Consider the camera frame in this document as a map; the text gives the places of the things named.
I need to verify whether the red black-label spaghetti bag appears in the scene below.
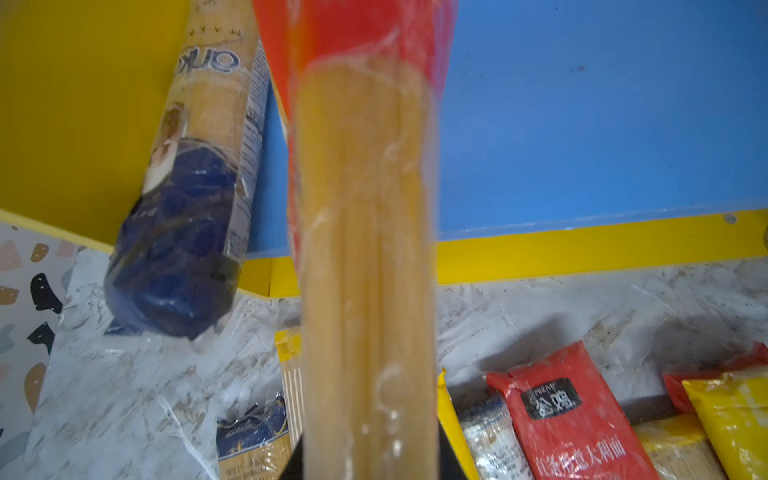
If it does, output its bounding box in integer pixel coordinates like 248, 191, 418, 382
254, 1, 458, 479

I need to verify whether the dark blue Anko pasta bag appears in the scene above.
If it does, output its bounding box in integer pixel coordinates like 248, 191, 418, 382
104, 1, 270, 339

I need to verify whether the yellow shelf with coloured boards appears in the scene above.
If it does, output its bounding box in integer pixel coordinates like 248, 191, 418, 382
1, 1, 767, 284

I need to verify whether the blue starry pasta bag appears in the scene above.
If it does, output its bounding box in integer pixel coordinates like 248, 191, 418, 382
216, 393, 293, 480

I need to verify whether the yellow Pastatime bag left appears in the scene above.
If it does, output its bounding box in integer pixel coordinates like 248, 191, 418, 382
274, 326, 305, 448

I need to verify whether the yellow pastatime bag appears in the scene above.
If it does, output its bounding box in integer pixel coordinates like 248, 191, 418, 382
663, 342, 767, 479
274, 326, 305, 448

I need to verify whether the yellow top spaghetti bag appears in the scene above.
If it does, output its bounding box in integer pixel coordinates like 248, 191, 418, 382
437, 369, 479, 479

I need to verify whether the white label noodle bag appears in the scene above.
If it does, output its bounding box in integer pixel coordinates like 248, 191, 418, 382
459, 394, 534, 480

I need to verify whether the red spaghetti bag centre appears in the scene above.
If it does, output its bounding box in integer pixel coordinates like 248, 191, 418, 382
486, 341, 659, 479

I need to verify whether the yellow end spaghetti bag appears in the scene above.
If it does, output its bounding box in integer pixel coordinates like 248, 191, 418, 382
633, 414, 728, 480

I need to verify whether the yellow Pastatime bag right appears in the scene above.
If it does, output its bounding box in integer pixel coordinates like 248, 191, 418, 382
663, 342, 767, 479

